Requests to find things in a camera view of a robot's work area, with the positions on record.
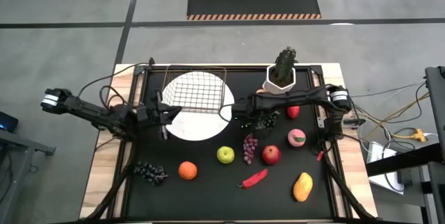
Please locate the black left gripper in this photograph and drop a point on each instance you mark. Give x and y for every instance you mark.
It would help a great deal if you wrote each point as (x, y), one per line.
(149, 114)

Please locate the grey metal bracket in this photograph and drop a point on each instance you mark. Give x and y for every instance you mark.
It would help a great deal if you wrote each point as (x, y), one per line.
(321, 122)

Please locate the white hexagonal plant pot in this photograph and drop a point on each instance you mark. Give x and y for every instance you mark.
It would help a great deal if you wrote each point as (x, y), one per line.
(274, 86)

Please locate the grey metal table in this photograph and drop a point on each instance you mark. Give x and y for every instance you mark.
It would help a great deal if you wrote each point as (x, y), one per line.
(21, 144)

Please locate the red tag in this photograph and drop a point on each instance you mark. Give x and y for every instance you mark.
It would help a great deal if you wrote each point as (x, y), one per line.
(320, 155)

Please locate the red apple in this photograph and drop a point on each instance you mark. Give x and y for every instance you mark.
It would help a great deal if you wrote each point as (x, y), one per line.
(271, 154)

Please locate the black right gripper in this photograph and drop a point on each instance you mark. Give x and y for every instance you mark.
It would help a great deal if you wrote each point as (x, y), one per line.
(250, 109)

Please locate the round white plate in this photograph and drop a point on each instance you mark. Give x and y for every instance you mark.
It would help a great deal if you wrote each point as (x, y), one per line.
(194, 126)

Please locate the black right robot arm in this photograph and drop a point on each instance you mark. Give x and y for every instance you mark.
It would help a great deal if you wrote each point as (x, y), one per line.
(295, 97)

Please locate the yellow power splitter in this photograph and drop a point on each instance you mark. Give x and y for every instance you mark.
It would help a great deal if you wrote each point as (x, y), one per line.
(419, 135)

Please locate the black hazard-striped floor mat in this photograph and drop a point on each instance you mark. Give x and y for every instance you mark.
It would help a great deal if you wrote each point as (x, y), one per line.
(253, 3)

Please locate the round orange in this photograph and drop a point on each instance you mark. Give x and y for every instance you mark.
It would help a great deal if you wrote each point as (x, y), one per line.
(187, 170)

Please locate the red orange mango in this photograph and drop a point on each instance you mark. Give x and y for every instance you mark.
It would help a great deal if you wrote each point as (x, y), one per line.
(293, 112)

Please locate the white box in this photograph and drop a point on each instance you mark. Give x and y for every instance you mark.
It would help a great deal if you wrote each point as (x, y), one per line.
(377, 151)

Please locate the black side table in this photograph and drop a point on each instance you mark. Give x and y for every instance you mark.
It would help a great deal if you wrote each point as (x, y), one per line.
(403, 161)

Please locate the blue-lit black device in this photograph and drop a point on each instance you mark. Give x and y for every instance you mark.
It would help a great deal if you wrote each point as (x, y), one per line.
(7, 121)

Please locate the red chili pepper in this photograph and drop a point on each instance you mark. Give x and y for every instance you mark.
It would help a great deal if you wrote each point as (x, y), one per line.
(255, 178)

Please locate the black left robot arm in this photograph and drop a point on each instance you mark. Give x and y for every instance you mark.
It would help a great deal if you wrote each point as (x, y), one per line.
(87, 111)

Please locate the green apple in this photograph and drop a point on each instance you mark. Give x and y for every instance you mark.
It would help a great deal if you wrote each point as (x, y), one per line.
(225, 154)

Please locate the purple grape bunch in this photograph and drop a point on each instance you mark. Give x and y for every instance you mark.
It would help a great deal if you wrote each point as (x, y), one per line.
(250, 147)

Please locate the orange oval fruit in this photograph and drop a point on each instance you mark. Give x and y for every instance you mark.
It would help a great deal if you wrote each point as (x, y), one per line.
(260, 91)

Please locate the large black grape bunch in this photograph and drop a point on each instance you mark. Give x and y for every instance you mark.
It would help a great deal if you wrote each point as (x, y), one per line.
(151, 173)

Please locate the green cactus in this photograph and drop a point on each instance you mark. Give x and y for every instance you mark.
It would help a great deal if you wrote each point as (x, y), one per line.
(285, 64)

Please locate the pink peach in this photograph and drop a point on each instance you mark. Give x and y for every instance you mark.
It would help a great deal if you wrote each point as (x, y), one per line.
(296, 137)

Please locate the small black grape bunch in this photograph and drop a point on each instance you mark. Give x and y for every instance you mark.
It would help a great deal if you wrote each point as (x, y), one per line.
(270, 121)

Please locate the yellow mango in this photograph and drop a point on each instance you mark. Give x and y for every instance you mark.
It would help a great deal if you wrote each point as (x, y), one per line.
(302, 187)

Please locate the black table mat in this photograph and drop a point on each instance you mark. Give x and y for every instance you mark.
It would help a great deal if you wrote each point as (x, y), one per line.
(215, 199)

